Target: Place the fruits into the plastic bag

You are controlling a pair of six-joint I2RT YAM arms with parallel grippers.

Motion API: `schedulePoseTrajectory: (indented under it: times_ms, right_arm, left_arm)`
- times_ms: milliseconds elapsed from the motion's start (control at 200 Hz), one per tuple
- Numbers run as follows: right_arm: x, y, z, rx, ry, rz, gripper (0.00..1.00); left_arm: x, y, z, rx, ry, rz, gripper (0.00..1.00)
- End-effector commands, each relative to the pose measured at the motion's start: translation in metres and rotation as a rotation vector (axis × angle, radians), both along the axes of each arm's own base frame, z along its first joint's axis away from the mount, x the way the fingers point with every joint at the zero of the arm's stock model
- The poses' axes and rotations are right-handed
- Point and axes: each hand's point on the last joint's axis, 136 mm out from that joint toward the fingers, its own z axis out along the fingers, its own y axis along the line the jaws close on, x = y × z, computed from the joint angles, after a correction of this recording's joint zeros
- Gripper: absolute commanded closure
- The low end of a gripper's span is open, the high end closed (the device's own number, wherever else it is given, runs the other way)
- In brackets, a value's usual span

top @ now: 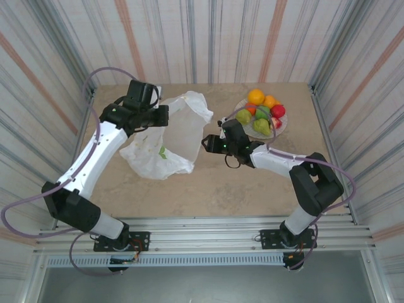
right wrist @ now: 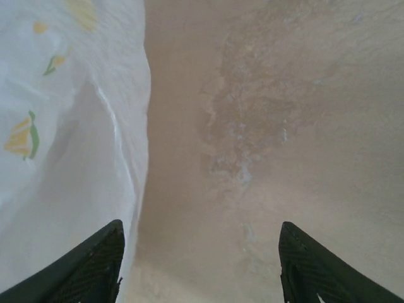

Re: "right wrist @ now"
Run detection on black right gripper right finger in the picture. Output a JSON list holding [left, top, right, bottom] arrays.
[[278, 221, 404, 303]]

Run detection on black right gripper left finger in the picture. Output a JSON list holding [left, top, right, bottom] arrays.
[[0, 219, 125, 303]]

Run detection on white printed plastic bag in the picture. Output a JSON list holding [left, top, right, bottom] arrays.
[[0, 0, 153, 293]]

